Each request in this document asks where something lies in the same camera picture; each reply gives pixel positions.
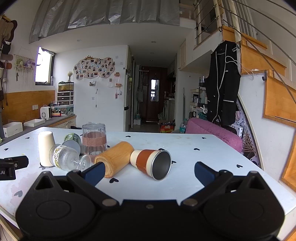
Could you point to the brown and white steel cup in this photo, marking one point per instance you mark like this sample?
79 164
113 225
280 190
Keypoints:
148 162

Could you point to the green printed paper cup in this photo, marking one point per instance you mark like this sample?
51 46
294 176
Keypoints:
73 141

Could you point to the white pegboard panel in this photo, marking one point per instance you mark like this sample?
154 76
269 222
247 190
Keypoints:
246 134

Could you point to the colourful snack box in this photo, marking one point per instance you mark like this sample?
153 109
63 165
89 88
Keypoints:
167 127

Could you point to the wooden staircase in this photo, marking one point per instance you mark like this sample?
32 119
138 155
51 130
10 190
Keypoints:
279 99

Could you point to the flat white tray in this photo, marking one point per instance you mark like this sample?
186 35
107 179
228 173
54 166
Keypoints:
34 122

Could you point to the cloud-shaped photo board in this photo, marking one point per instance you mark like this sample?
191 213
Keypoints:
94 67

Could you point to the grey curtain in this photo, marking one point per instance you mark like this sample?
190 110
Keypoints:
104 14

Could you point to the pink cushioned chair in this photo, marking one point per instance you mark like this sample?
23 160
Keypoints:
212 133

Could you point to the wall rack with bags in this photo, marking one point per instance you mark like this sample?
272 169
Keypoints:
5 44

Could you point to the shelf rack with bottles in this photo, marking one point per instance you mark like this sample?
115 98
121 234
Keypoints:
199 97

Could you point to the washing machine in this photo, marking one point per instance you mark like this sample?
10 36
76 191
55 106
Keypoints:
169 109

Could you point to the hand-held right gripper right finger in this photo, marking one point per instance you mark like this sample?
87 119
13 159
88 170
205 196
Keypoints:
204 173

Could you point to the grey kitchen counter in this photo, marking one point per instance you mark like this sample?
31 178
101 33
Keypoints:
60 119

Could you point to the hanging tote bags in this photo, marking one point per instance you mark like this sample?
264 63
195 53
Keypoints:
140 95

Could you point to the dark wooden door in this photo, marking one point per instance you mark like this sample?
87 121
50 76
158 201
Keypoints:
161 92

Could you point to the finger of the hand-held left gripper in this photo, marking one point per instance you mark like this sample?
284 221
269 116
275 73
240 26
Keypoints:
20 161

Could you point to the white cardboard box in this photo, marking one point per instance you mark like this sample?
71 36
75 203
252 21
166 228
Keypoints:
12 129

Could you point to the white paper cup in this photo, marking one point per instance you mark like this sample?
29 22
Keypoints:
45 148

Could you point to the macrame wall organizer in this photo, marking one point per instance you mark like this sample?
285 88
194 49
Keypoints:
24 67

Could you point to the black jacket white trim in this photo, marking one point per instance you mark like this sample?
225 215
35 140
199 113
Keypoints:
222 88

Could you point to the small white appliance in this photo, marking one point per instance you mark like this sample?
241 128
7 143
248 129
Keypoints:
45 113

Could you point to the bamboo cup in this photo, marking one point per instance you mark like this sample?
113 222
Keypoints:
115 157

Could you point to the small fish tank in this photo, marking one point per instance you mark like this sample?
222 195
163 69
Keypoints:
66 86

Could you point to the clear ribbed stemmed glass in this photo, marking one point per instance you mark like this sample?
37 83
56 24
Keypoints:
67 157

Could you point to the clear glass tumbler brown band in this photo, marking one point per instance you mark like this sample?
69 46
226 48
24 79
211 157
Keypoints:
94 139

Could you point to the window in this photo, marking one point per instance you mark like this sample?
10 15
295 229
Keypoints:
43 67

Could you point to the metal stair railing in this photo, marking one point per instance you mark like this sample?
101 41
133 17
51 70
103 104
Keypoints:
231 18

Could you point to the white drawer organizer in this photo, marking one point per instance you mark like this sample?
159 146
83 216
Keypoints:
65 98

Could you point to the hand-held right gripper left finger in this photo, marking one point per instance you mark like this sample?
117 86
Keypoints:
94 173

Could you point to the plastic water bottle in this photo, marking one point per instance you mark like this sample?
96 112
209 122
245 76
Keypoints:
183 126

